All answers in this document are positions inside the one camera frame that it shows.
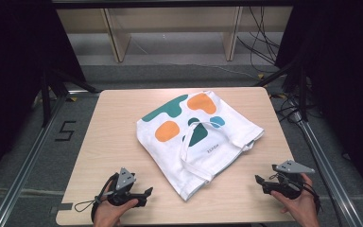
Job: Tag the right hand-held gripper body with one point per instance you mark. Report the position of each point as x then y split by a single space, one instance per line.
288 181

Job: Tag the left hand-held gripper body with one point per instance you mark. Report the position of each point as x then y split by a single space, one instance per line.
123 186

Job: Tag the white tote bag coloured blobs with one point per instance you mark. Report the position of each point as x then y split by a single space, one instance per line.
176 151

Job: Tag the person's left hand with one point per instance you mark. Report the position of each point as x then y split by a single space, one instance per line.
110 212

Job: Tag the person's right hand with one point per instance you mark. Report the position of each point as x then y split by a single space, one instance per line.
299 208

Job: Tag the grey tape strip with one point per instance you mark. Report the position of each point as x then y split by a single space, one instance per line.
63 206

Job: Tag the black metal stand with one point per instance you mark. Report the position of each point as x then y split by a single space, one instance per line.
47 94
301 91

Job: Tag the yellow tape piece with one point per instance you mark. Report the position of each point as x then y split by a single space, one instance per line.
72 99
261 76

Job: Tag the dark curtain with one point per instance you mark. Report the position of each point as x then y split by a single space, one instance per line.
12 63
343 69

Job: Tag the aluminium floor rail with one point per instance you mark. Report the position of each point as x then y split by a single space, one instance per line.
324 170
28 164

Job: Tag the light wooden desk frame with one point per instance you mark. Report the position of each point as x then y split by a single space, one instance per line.
119 34

